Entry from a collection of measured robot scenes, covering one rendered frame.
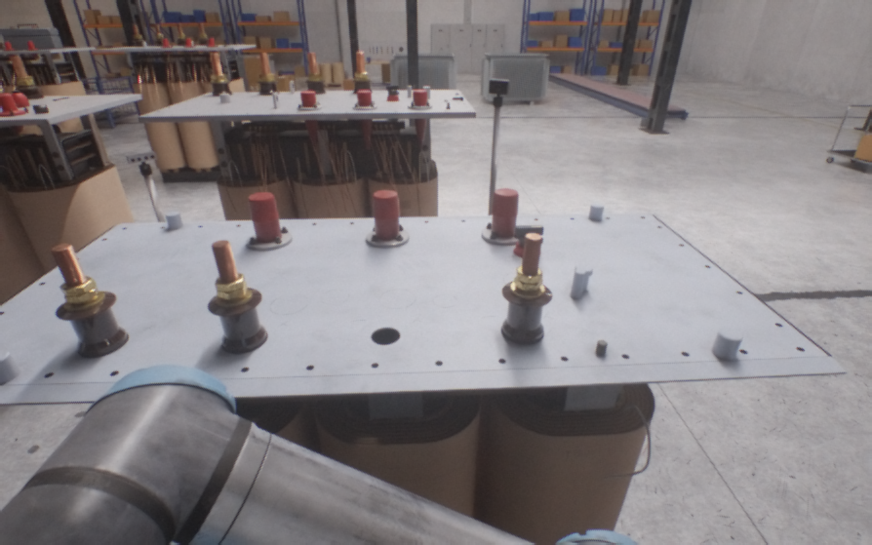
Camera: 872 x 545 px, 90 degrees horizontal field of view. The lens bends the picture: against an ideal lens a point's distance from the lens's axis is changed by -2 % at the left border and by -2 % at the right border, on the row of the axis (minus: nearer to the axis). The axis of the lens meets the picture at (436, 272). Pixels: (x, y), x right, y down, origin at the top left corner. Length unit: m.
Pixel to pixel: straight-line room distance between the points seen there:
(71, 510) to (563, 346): 0.73
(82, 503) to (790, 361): 1.02
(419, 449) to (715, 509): 1.75
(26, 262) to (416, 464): 2.87
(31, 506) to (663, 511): 2.31
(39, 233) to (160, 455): 2.86
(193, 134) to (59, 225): 3.85
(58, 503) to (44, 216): 2.81
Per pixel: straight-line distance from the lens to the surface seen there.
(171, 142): 7.01
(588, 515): 1.39
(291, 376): 0.83
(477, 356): 0.84
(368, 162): 2.59
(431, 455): 1.10
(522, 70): 13.14
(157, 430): 0.45
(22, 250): 3.50
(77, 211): 3.17
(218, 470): 0.45
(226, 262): 0.84
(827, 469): 3.05
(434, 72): 12.75
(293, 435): 1.19
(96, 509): 0.42
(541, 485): 1.25
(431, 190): 2.52
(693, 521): 2.50
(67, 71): 7.91
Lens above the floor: 1.89
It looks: 29 degrees down
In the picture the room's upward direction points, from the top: straight up
